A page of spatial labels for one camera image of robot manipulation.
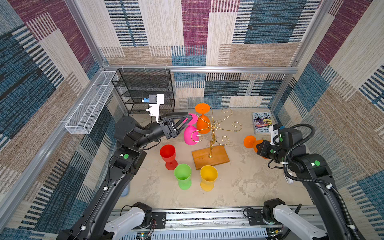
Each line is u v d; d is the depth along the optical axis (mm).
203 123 811
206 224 729
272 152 566
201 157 938
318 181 411
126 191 819
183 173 781
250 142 824
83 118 715
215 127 713
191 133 754
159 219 738
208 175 794
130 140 421
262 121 1103
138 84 1047
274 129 615
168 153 831
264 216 728
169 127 452
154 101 464
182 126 460
